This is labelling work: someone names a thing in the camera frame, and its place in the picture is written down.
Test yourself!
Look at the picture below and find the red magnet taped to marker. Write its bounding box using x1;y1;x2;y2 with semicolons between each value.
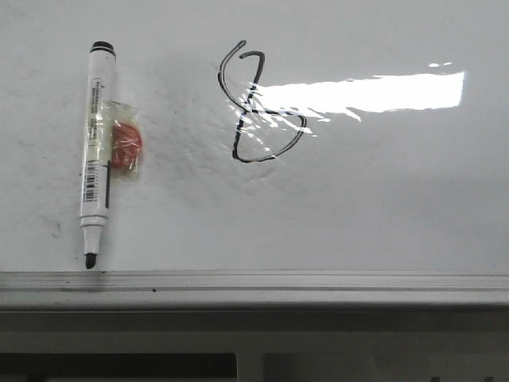
101;101;144;179

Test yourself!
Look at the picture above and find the white black whiteboard marker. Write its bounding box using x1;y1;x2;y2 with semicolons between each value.
79;41;116;270

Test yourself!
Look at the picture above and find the black drawn number eight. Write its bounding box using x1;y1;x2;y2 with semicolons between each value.
217;39;308;164

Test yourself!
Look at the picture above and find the white whiteboard surface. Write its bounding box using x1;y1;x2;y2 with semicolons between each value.
1;1;508;274

